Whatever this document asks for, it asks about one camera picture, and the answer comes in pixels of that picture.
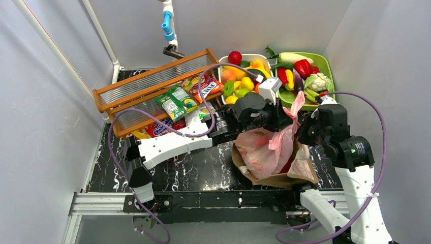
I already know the green bell pepper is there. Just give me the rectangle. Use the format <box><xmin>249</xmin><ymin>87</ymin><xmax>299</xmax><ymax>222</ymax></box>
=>
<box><xmin>223</xmin><ymin>80</ymin><xmax>235</xmax><ymax>98</ymax></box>

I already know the green Chiba chips bag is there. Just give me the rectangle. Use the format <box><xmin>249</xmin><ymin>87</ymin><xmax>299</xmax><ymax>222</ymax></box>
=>
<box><xmin>184</xmin><ymin>103</ymin><xmax>215</xmax><ymax>126</ymax></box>

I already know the white radish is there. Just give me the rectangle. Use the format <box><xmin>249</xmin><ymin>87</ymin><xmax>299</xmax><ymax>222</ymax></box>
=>
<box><xmin>278</xmin><ymin>52</ymin><xmax>314</xmax><ymax>65</ymax></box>

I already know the green cucumber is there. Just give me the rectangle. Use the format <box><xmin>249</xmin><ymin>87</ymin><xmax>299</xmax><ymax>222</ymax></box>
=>
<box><xmin>270</xmin><ymin>62</ymin><xmax>294</xmax><ymax>70</ymax></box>

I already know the peach fruit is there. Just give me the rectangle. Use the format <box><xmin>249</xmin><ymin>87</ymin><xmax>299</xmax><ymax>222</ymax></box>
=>
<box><xmin>220</xmin><ymin>69</ymin><xmax>236</xmax><ymax>84</ymax></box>

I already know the yellow pear fruit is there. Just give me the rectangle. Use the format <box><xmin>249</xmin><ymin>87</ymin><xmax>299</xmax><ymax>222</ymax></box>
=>
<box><xmin>240</xmin><ymin>77</ymin><xmax>255</xmax><ymax>91</ymax></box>

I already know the white corner pipe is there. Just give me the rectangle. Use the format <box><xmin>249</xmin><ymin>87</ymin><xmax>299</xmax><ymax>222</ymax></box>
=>
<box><xmin>82</xmin><ymin>0</ymin><xmax>121</xmax><ymax>84</ymax></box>

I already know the yellow orange small fruit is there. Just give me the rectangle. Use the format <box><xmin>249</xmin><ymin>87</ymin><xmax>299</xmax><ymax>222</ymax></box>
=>
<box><xmin>225</xmin><ymin>96</ymin><xmax>238</xmax><ymax>104</ymax></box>

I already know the purple eggplant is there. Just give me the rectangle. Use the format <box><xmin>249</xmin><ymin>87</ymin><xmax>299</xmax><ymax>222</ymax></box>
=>
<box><xmin>292</xmin><ymin>69</ymin><xmax>304</xmax><ymax>92</ymax></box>

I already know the cauliflower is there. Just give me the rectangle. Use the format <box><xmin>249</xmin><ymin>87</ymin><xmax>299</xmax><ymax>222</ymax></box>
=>
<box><xmin>304</xmin><ymin>73</ymin><xmax>334</xmax><ymax>102</ymax></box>

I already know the red bell pepper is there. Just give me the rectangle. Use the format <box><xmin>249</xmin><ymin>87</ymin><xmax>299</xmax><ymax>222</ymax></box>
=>
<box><xmin>294</xmin><ymin>59</ymin><xmax>313</xmax><ymax>78</ymax></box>

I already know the green mango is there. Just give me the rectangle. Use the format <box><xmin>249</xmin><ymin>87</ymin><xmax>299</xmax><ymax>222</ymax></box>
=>
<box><xmin>234</xmin><ymin>88</ymin><xmax>251</xmax><ymax>98</ymax></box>

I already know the orange Fox's candy bag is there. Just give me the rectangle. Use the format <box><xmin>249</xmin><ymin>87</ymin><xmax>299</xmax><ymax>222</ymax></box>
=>
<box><xmin>180</xmin><ymin>74</ymin><xmax>224</xmax><ymax>104</ymax></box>

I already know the red chips bag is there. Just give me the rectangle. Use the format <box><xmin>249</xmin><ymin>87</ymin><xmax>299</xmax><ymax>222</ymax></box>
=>
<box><xmin>143</xmin><ymin>117</ymin><xmax>186</xmax><ymax>138</ymax></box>

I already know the white pipe with blue valve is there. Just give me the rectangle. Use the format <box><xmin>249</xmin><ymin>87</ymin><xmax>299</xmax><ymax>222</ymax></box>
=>
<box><xmin>160</xmin><ymin>0</ymin><xmax>184</xmax><ymax>59</ymax></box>

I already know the brown paper bag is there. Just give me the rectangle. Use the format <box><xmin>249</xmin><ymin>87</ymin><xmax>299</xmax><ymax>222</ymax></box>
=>
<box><xmin>232</xmin><ymin>143</ymin><xmax>318</xmax><ymax>189</ymax></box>

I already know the yellow snack packet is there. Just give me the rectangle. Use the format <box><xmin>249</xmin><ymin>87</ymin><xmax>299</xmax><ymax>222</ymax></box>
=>
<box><xmin>132</xmin><ymin>131</ymin><xmax>152</xmax><ymax>140</ymax></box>

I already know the pink plastic grocery bag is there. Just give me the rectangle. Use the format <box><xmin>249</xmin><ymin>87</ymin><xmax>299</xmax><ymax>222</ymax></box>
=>
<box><xmin>234</xmin><ymin>91</ymin><xmax>305</xmax><ymax>182</ymax></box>

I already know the dark green avocado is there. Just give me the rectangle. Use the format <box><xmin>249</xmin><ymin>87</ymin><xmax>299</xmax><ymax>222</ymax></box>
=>
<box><xmin>248</xmin><ymin>69</ymin><xmax>266</xmax><ymax>78</ymax></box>

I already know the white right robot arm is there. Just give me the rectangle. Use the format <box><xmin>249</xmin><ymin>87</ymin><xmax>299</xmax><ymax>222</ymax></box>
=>
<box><xmin>298</xmin><ymin>95</ymin><xmax>394</xmax><ymax>243</ymax></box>

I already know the red chili pepper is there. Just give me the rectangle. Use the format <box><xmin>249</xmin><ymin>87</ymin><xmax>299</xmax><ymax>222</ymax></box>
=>
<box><xmin>277</xmin><ymin>67</ymin><xmax>288</xmax><ymax>86</ymax></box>

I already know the white fruit basin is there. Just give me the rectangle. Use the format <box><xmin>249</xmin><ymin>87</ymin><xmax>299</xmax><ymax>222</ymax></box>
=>
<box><xmin>218</xmin><ymin>54</ymin><xmax>280</xmax><ymax>105</ymax></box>

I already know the wooden slatted rack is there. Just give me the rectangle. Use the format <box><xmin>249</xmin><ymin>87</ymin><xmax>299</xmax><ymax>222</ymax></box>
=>
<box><xmin>93</xmin><ymin>48</ymin><xmax>218</xmax><ymax>120</ymax></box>

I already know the yellow corn pepper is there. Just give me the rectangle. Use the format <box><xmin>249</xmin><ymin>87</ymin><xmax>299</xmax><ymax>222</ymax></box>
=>
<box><xmin>285</xmin><ymin>69</ymin><xmax>294</xmax><ymax>90</ymax></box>

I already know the aluminium base frame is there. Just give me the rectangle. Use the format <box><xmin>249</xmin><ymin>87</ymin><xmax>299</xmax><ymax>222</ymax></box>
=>
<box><xmin>63</xmin><ymin>193</ymin><xmax>127</xmax><ymax>243</ymax></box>

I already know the green snack packet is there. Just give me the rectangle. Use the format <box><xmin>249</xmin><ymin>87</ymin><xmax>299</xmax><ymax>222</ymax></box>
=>
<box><xmin>155</xmin><ymin>85</ymin><xmax>199</xmax><ymax>122</ymax></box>

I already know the red apple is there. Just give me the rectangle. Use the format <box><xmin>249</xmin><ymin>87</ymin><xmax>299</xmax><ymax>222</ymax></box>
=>
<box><xmin>228</xmin><ymin>51</ymin><xmax>242</xmax><ymax>66</ymax></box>

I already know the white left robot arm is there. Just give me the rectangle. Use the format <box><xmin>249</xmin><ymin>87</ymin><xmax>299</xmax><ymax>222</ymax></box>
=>
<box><xmin>126</xmin><ymin>77</ymin><xmax>293</xmax><ymax>203</ymax></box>

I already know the green vegetable basin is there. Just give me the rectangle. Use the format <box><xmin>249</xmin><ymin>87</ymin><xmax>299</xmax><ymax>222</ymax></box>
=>
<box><xmin>279</xmin><ymin>51</ymin><xmax>334</xmax><ymax>111</ymax></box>

